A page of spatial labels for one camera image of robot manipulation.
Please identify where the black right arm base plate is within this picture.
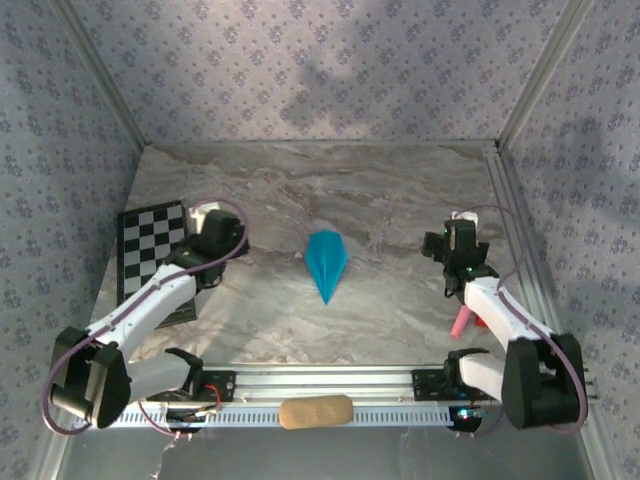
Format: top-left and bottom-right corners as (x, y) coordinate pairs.
(411, 368), (504, 402)

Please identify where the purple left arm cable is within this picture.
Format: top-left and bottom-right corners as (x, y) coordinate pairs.
(42, 197), (251, 441)

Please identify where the black and white checkerboard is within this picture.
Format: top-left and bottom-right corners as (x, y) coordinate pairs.
(116, 199), (199, 331)

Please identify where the black controller board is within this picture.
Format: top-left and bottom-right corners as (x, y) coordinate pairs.
(447, 405), (486, 434)
(164, 407), (209, 434)

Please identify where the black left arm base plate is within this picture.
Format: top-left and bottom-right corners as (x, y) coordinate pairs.
(189, 370), (237, 403)

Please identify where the tan cork block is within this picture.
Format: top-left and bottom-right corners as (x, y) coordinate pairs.
(278, 394), (355, 430)

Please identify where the aluminium side rail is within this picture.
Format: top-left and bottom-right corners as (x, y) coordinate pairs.
(482, 142), (564, 331)

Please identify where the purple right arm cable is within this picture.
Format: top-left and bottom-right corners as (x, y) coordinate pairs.
(449, 203), (589, 440)

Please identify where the long aluminium mounting rail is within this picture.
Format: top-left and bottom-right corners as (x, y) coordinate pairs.
(49, 364), (601, 406)

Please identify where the pink cylinder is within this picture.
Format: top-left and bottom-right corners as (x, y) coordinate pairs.
(449, 305), (474, 340)

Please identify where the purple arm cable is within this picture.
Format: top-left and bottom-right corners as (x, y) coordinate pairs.
(449, 203), (589, 440)
(42, 197), (251, 441)

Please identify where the aluminium frame post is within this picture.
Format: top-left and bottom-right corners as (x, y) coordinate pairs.
(49, 0), (150, 150)
(497, 0), (596, 151)

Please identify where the blue paper sheet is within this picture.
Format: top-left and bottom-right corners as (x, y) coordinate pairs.
(304, 228), (350, 306)

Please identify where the white slotted cable duct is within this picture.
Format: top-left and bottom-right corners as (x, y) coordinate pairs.
(99, 402), (484, 430)

